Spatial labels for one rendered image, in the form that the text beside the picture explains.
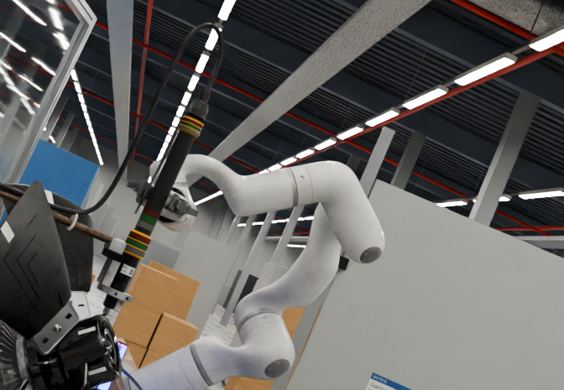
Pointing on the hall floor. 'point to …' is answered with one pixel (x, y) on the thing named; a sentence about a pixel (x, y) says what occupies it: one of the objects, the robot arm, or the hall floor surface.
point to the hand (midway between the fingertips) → (158, 195)
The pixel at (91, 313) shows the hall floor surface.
